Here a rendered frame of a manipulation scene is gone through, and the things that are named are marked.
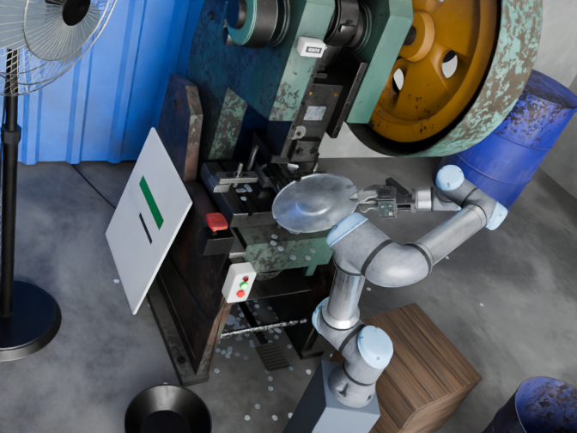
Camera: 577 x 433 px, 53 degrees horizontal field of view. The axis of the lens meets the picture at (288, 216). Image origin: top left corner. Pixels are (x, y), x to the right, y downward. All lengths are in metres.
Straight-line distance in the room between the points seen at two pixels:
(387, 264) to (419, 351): 0.95
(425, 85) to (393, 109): 0.17
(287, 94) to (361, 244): 0.56
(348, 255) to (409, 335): 0.95
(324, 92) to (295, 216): 0.41
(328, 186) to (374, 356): 0.58
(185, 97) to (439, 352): 1.37
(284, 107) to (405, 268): 0.65
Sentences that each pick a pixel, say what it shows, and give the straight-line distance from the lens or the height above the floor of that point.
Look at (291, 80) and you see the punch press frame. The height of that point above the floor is 1.20.
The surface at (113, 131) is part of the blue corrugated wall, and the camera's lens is 3.16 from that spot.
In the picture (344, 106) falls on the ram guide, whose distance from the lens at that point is 1.92.
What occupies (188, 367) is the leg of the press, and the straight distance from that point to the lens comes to 2.34.
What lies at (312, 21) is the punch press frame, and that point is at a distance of 1.69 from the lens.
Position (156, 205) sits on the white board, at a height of 0.41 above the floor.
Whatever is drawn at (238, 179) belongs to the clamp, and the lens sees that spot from 2.04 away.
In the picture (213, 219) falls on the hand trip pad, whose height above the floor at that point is 0.76.
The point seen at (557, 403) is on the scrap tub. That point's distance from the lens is 2.51.
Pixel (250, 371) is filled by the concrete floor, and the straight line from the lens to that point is 2.43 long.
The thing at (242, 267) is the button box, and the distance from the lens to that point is 1.88.
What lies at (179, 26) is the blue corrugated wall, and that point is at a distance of 2.95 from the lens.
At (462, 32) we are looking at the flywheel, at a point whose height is 1.43.
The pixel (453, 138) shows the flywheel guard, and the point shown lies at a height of 1.16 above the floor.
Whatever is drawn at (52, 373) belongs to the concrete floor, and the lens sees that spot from 2.31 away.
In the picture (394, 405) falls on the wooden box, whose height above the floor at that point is 0.28.
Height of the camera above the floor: 1.87
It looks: 35 degrees down
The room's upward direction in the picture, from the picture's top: 21 degrees clockwise
